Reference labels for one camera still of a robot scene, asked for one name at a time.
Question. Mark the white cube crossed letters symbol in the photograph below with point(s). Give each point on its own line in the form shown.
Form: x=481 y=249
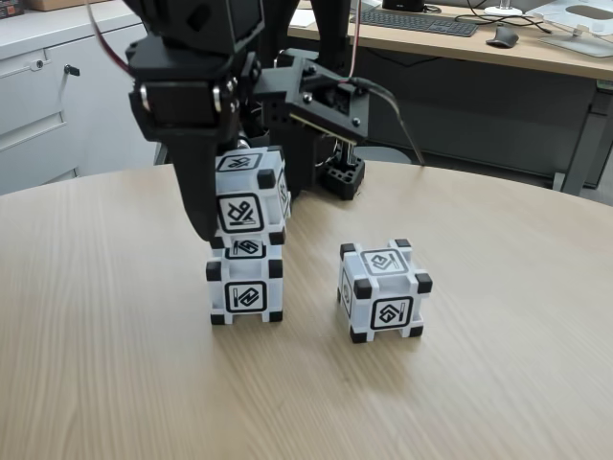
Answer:
x=239 y=213

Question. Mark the white cube nested diamonds symbol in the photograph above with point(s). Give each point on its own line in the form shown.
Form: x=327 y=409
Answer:
x=388 y=314

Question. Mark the white paper sheet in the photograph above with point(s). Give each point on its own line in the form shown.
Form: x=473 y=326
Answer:
x=299 y=18

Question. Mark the white drawer cabinet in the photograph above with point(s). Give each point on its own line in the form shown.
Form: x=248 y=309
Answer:
x=72 y=120

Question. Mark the black cabinet key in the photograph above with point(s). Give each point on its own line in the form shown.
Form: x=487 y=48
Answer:
x=73 y=70

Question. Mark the white cube zigzag diamond symbol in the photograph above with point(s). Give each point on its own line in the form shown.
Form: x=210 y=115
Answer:
x=246 y=297

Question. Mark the brown cardboard box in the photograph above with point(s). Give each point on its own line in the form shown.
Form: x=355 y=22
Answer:
x=55 y=4

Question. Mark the black desktop device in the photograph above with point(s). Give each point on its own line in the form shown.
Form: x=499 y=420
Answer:
x=402 y=5

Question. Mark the black computer keyboard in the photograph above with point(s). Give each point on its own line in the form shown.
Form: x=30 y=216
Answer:
x=421 y=23

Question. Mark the dark printed box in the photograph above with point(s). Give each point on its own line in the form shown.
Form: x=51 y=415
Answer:
x=9 y=7

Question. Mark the wooden office desk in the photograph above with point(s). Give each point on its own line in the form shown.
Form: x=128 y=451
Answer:
x=479 y=105

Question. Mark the dark computer mouse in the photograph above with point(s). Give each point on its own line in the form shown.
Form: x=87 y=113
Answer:
x=503 y=37

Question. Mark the white round stand base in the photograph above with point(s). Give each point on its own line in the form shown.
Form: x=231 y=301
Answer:
x=503 y=10

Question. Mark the silver laptop stand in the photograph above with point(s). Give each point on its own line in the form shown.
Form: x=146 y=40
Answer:
x=584 y=24

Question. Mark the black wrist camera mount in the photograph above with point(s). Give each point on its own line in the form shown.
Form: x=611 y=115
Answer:
x=325 y=96

